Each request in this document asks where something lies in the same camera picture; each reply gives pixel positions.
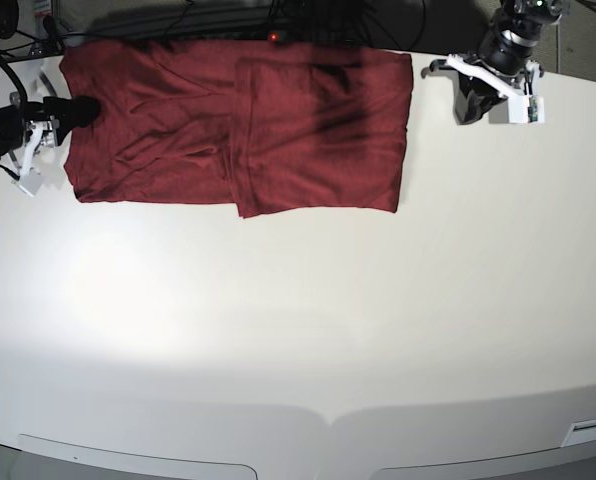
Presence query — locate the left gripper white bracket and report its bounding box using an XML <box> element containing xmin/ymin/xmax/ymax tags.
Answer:
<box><xmin>422</xmin><ymin>54</ymin><xmax>546</xmax><ymax>125</ymax></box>

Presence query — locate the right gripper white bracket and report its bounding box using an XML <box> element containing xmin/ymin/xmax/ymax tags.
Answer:
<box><xmin>8</xmin><ymin>96</ymin><xmax>101</xmax><ymax>192</ymax></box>

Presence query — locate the dark red long-sleeve shirt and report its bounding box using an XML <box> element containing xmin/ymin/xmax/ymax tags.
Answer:
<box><xmin>59</xmin><ymin>40</ymin><xmax>413</xmax><ymax>218</ymax></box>

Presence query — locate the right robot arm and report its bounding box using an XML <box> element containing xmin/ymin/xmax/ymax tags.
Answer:
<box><xmin>0</xmin><ymin>57</ymin><xmax>101</xmax><ymax>197</ymax></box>

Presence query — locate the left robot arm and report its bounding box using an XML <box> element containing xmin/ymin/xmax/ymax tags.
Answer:
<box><xmin>427</xmin><ymin>0</ymin><xmax>570</xmax><ymax>125</ymax></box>

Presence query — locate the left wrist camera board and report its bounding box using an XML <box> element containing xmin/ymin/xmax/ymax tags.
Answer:
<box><xmin>526</xmin><ymin>95</ymin><xmax>542</xmax><ymax>123</ymax></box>

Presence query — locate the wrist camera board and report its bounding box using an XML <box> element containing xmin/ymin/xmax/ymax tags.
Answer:
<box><xmin>526</xmin><ymin>95</ymin><xmax>542</xmax><ymax>123</ymax></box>
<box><xmin>13</xmin><ymin>170</ymin><xmax>43</xmax><ymax>197</ymax></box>

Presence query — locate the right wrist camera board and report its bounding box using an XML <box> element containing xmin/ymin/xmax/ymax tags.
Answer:
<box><xmin>13</xmin><ymin>170</ymin><xmax>43</xmax><ymax>197</ymax></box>

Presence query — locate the white power strip red switch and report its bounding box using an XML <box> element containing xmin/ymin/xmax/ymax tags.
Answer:
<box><xmin>175</xmin><ymin>30</ymin><xmax>288</xmax><ymax>42</ymax></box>

